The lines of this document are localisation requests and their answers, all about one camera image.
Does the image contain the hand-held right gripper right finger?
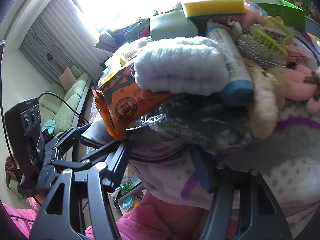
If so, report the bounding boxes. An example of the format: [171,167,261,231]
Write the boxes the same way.
[191,151,293,240]

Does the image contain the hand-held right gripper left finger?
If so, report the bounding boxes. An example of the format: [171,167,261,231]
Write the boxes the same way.
[30,139,133,240]

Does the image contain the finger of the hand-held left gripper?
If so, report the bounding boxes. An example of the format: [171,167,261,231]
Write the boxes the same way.
[40,142,125,188]
[37,123,110,155]

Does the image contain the orange snack packet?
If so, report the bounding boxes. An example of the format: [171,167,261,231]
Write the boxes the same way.
[91,64,175,141]

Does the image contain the beige plush toy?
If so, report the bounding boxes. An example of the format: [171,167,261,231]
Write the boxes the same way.
[246,66,284,140]

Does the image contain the pale blue fluffy cloth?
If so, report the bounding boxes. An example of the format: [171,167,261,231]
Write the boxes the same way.
[134,36,230,97]

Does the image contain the pink plush toy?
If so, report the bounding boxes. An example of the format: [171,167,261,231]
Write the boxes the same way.
[285,65,320,113]

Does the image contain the green cardboard box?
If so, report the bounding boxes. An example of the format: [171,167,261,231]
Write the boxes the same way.
[250,0,307,32]

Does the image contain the green sofa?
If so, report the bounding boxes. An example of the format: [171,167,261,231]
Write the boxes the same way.
[39,65,92,137]

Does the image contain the person's pink trousers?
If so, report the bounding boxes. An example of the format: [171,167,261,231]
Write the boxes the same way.
[85,192,213,240]

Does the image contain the grey bench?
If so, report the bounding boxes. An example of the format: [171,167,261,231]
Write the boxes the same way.
[96,32,120,53]

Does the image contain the white bottle blue cap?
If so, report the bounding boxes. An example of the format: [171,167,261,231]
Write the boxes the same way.
[205,26,255,106]

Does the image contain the silver metal scrubber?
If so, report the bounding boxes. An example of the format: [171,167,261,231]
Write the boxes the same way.
[237,34,288,68]

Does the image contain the pale green cloth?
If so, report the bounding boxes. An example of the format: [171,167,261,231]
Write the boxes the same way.
[149,10,198,41]

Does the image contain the bright window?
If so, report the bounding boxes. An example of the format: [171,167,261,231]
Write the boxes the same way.
[72,0,183,34]

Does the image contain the green plastic comb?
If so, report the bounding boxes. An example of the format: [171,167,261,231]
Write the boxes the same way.
[254,27,288,56]

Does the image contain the yellow green sponge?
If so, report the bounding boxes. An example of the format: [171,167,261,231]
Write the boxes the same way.
[180,0,247,20]

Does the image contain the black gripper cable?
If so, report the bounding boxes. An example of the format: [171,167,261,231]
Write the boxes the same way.
[37,92,88,127]

